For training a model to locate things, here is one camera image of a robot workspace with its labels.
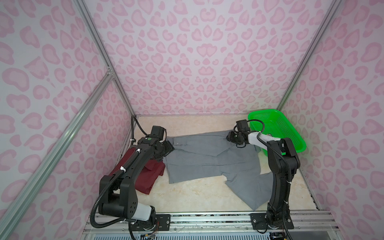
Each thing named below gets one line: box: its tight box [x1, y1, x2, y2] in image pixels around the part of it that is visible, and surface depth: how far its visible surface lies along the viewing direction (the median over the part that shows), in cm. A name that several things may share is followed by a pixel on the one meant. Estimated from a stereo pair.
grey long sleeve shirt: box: [164, 131, 274, 210], surface depth 96 cm
